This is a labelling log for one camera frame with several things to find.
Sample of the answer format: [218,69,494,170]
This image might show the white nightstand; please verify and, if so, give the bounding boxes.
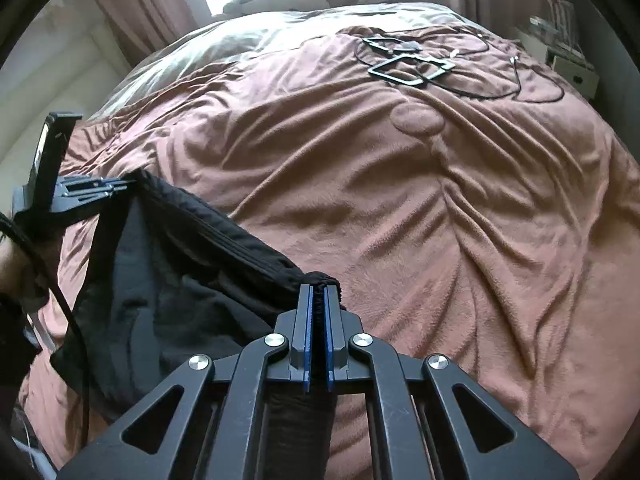
[514,24,602,102]

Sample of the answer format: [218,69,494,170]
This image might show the person's left hand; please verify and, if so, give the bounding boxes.
[0,242,51,313]

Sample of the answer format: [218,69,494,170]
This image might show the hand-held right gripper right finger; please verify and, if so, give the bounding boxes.
[322,285,585,480]

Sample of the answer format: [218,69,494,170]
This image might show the cream leather headboard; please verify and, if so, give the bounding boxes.
[0,0,132,173]

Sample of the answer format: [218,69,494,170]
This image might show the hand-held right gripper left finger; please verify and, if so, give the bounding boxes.
[56,284,315,480]

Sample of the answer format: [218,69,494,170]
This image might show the thin black cable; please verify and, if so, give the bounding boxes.
[350,24,567,105]

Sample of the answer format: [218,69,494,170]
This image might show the brown blanket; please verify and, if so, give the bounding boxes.
[17,24,640,480]

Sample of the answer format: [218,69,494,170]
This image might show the black pants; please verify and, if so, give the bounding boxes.
[50,170,349,426]

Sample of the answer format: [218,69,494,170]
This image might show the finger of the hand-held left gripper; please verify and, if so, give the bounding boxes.
[57,172,145,207]

